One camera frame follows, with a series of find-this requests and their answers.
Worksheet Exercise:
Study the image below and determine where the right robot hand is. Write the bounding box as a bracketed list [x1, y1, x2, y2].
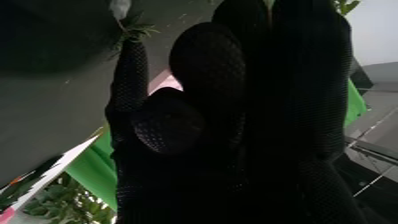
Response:
[104, 0, 387, 224]

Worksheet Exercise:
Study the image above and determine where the green sprig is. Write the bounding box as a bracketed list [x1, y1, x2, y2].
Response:
[110, 12, 161, 52]

